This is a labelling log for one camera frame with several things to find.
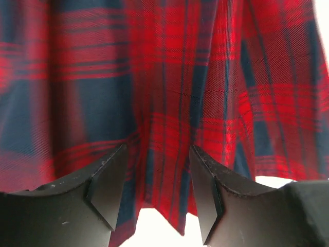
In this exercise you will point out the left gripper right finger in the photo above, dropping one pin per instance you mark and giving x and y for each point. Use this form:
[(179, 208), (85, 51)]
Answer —
[(235, 211)]

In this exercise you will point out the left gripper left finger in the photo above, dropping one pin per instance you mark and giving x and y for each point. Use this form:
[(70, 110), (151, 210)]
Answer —
[(79, 209)]

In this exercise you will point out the red navy plaid skirt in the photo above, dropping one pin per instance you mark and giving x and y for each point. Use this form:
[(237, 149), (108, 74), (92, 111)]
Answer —
[(244, 80)]

